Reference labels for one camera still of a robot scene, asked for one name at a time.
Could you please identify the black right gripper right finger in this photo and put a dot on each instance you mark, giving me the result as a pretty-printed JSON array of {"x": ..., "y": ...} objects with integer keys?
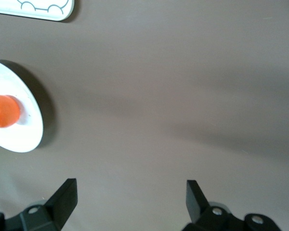
[{"x": 197, "y": 207}]

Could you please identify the white round plate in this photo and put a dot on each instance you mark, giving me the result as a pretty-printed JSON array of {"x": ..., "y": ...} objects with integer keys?
[{"x": 21, "y": 134}]

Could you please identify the orange fruit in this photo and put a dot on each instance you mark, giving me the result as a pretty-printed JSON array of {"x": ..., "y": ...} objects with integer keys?
[{"x": 3, "y": 110}]

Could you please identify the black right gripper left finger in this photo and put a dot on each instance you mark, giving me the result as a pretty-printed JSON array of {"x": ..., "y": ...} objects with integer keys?
[{"x": 62, "y": 204}]

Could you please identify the cream bear print tray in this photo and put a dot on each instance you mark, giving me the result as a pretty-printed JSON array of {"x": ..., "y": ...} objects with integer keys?
[{"x": 67, "y": 7}]

